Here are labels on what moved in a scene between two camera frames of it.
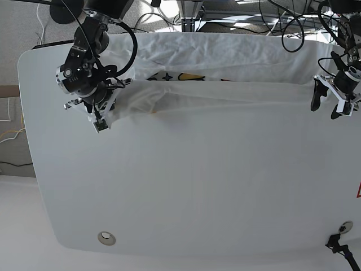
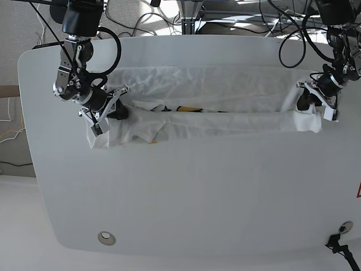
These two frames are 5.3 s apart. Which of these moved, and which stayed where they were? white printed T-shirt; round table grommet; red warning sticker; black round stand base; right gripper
Moved: white printed T-shirt; right gripper
Stayed: black round stand base; round table grommet; red warning sticker
